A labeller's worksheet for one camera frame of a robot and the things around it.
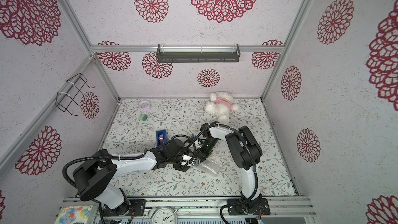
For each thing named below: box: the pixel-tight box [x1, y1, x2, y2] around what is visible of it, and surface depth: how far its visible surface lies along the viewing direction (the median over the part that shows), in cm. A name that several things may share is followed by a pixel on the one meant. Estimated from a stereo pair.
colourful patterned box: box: [54, 204, 99, 224], surface depth 69 cm
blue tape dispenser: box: [155, 129, 168, 147], surface depth 94 cm
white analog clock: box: [151, 206, 179, 224], surface depth 69 cm
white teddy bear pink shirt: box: [205, 91, 240, 126], surface depth 108 cm
